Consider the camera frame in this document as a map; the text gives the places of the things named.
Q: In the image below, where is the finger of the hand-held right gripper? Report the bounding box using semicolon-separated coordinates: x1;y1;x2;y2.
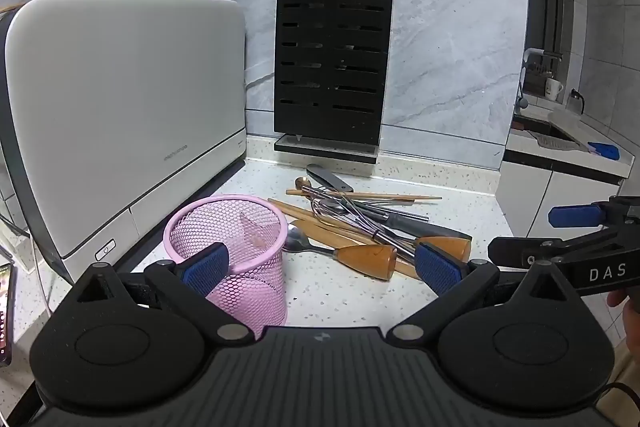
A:
547;194;640;230
487;234;571;269

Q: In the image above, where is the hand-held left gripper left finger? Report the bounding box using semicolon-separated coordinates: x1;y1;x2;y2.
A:
70;243;253;342

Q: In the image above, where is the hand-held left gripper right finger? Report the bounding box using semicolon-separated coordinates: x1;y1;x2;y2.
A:
386;243;576;341

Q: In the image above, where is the pink mesh cup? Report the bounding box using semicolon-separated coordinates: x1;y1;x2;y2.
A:
163;194;289;340

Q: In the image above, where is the steel wire whisk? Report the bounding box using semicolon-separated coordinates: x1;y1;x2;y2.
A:
301;186;418;253

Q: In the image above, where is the thick-handled steel utensil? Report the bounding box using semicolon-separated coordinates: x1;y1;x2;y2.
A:
385;212;473;242

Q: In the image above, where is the steel spoon with wooden handle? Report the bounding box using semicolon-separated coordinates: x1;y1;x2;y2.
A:
282;223;398;282

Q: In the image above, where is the bamboo spatula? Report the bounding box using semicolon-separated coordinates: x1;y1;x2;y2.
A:
291;219;421;280

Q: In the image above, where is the plain steel spoon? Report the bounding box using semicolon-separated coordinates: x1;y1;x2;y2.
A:
312;199;351;219

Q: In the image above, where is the small gold spoon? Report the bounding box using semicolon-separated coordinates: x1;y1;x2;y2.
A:
294;177;321;200

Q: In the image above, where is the person's right hand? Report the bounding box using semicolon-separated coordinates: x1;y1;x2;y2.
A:
607;289;640;355

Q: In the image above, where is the white kitchen cabinet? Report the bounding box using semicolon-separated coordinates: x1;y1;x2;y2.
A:
495;152;631;238

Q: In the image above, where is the blue object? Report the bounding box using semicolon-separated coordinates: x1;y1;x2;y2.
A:
587;141;621;161

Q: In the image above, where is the grey folding knife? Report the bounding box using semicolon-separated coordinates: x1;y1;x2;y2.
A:
306;163;353;192

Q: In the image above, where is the sink faucet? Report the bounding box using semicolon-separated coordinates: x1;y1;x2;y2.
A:
520;48;563;72

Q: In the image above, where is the white countertop appliance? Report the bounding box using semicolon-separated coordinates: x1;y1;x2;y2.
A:
0;0;248;285

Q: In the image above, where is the black smartphone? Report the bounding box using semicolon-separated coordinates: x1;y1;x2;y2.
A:
0;263;18;367

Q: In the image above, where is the black slotted knife block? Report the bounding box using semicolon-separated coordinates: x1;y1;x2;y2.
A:
272;0;394;165

